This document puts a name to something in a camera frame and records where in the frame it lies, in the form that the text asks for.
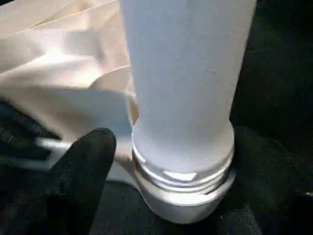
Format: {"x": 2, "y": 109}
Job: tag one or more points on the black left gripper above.
{"x": 19, "y": 122}

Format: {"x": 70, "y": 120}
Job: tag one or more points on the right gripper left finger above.
{"x": 80, "y": 183}

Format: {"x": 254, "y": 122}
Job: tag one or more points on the black mat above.
{"x": 281, "y": 73}

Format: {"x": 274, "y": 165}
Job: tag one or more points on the white plastic table leg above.
{"x": 183, "y": 73}

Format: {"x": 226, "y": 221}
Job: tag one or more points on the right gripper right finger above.
{"x": 274, "y": 191}

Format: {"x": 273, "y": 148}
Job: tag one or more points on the white plastic table top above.
{"x": 49, "y": 61}

